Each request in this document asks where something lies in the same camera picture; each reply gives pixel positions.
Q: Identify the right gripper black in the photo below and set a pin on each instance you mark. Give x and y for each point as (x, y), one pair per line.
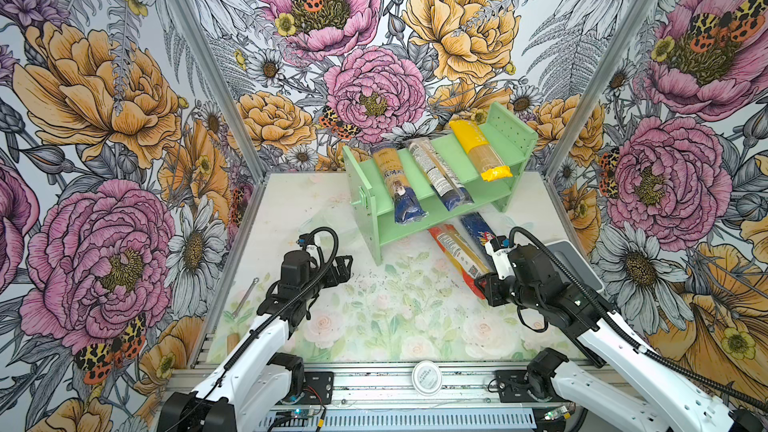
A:
(491, 282)

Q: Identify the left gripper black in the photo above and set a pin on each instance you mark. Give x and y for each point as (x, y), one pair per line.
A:
(343, 272)

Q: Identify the red spaghetti bag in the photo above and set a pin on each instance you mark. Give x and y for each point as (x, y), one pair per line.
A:
(461, 255)

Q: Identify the blue Barilla spaghetti box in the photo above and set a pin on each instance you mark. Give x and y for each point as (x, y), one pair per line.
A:
(478, 229)

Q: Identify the blue-bottom Arko spaghetti bag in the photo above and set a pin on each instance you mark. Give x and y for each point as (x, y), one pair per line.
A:
(407, 208)

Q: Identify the clear white-label spaghetti bag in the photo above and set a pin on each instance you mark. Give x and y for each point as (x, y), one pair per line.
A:
(443, 180)

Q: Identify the yellow spaghetti bag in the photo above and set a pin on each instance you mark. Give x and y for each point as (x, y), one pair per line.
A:
(481, 154)

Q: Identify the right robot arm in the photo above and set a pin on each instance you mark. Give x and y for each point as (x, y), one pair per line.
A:
(666, 397)

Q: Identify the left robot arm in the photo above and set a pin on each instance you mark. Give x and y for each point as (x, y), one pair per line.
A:
(255, 376)

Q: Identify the green wooden shelf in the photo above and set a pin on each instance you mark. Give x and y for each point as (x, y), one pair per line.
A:
(512, 140)

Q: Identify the small wooden stick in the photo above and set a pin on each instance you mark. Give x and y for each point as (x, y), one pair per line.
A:
(245, 298)

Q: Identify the white round lid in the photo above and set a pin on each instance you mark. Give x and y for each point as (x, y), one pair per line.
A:
(427, 378)

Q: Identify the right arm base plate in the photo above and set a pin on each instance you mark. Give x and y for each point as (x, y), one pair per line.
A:
(522, 386)

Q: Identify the aluminium front rail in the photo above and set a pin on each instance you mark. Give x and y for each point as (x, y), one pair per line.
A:
(358, 386)

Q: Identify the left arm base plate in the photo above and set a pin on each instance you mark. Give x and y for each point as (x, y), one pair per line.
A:
(317, 388)

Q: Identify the white vented cable duct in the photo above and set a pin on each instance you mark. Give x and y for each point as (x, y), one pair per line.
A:
(489, 419)

